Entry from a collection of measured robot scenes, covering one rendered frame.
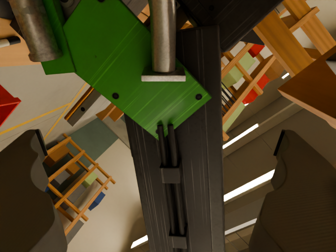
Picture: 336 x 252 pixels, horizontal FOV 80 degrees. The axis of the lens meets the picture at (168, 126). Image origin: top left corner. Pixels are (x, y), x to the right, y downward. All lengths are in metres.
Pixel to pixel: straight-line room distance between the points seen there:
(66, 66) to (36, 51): 0.04
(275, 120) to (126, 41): 7.55
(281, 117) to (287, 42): 6.71
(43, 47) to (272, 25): 0.95
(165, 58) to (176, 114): 0.10
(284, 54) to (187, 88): 0.84
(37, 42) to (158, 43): 0.14
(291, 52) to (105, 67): 0.93
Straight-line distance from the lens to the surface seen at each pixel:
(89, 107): 0.48
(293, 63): 1.12
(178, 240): 0.44
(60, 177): 6.18
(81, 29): 0.30
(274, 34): 1.09
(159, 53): 0.25
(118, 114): 7.01
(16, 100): 0.81
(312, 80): 0.77
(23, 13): 0.29
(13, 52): 0.64
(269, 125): 7.78
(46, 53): 0.29
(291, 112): 7.76
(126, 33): 0.29
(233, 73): 3.43
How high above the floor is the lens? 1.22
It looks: 7 degrees up
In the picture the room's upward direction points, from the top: 137 degrees clockwise
